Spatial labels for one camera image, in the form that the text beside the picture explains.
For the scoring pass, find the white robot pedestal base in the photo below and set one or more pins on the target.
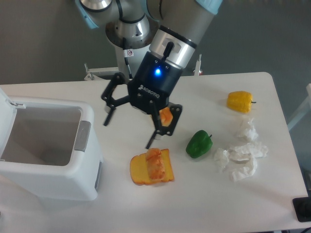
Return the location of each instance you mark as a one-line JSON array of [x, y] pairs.
[[131, 41]]

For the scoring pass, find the white plastic trash can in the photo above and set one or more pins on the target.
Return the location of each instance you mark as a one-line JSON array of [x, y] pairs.
[[49, 147]]

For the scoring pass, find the white furniture edge right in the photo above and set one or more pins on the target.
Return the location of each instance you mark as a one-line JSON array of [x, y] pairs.
[[301, 111]]

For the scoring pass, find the yellow bell pepper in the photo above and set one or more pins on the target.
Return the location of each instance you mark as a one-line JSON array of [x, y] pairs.
[[240, 101]]

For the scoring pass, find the black device at edge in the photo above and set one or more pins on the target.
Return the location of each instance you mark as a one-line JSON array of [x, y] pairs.
[[302, 207]]

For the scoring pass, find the crumpled white tissue upper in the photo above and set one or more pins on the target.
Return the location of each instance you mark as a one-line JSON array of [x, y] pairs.
[[247, 130]]

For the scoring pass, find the yellow toast slice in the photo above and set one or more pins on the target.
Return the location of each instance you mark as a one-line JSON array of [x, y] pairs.
[[139, 173]]

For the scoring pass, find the crumpled white tissue small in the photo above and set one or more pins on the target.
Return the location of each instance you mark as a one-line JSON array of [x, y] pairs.
[[221, 157]]

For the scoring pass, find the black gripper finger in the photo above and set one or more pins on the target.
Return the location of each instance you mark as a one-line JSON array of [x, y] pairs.
[[107, 96], [176, 110]]

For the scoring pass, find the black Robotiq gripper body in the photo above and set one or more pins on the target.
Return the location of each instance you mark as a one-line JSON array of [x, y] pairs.
[[154, 82]]

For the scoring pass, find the braided round bread roll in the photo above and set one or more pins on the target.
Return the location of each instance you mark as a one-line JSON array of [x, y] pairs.
[[166, 116]]

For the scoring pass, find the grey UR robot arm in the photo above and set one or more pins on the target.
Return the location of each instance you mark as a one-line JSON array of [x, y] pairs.
[[188, 20]]

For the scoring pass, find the green bell pepper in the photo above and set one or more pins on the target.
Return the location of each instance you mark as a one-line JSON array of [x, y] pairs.
[[199, 144]]

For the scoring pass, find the crumpled white tissue large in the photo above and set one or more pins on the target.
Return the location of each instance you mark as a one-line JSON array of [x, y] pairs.
[[245, 157]]

